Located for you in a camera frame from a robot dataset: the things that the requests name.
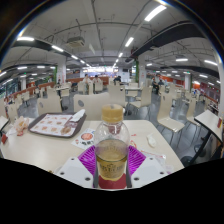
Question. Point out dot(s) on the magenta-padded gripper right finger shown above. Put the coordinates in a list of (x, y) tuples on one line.
[(137, 163)]

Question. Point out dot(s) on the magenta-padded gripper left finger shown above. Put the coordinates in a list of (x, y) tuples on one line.
[(87, 163)]

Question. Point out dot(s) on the clear tea bottle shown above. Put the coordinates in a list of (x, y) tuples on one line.
[(111, 150)]

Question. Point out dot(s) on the colourful printed flyer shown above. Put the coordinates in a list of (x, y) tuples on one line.
[(85, 138)]

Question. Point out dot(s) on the small white wrapper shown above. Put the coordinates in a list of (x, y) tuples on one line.
[(151, 140)]

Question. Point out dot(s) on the flat round red coaster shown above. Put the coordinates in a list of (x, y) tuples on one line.
[(112, 184)]

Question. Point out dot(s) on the brown food tray, printed liner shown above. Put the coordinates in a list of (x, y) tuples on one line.
[(50, 125)]

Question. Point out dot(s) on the beige wooden chair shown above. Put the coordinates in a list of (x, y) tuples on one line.
[(91, 105), (49, 105), (168, 113)]

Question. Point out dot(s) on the group of beige chairs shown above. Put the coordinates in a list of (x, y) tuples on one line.
[(143, 96)]

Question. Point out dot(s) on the beige side table, black edge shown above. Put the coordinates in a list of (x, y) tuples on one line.
[(2, 121), (208, 121)]

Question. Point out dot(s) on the person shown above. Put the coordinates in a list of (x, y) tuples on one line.
[(86, 80), (117, 80), (96, 80)]

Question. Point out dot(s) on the small red box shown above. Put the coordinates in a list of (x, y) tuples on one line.
[(4, 138)]

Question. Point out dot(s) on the red table sign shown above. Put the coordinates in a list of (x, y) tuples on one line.
[(220, 122)]

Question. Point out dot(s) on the ceiling air conditioner unit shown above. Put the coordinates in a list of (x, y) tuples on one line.
[(75, 41)]

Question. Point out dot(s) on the group of ceiling lights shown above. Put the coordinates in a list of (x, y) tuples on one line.
[(155, 12)]

